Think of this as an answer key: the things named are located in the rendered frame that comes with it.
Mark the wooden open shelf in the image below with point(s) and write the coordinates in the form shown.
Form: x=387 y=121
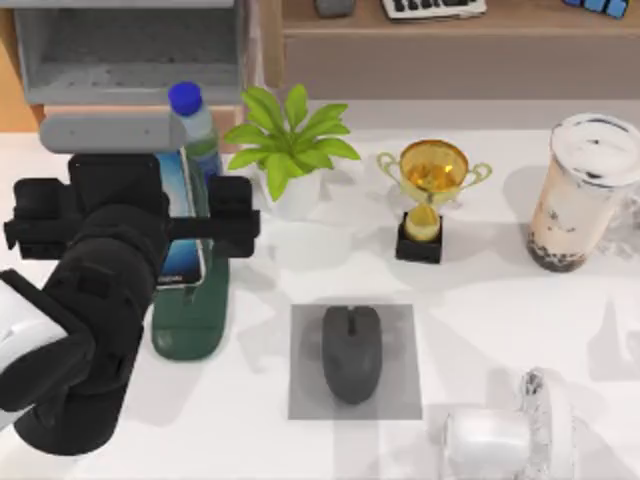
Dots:
x=450 y=55

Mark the dark grey computer mouse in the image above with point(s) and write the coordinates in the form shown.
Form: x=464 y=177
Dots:
x=351 y=355

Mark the wooden cupboard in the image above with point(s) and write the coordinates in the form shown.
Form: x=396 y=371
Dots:
x=15 y=100

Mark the blue block toy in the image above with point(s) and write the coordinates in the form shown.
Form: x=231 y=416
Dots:
x=597 y=6

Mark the green plant in white pot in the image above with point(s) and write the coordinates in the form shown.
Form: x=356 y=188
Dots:
x=287 y=145

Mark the gold trophy on black base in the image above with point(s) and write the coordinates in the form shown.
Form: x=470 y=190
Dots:
x=432 y=170

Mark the small dark grey object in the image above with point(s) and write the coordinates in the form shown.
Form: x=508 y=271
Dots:
x=334 y=6

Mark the black and white keyboard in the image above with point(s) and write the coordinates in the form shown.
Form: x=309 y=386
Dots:
x=432 y=7

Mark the clear bottle with blue cap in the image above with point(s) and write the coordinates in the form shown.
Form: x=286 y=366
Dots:
x=197 y=125

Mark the grey cabinet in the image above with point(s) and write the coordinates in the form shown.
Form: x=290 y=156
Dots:
x=130 y=55

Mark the bubble tea cup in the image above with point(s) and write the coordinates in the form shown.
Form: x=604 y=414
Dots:
x=575 y=200

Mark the dark green phone stand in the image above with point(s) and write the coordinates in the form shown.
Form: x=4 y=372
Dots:
x=200 y=320

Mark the blue smartphone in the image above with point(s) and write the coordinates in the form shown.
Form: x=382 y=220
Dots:
x=175 y=185

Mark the grey square mouse pad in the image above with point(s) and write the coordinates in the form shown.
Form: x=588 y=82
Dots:
x=400 y=365

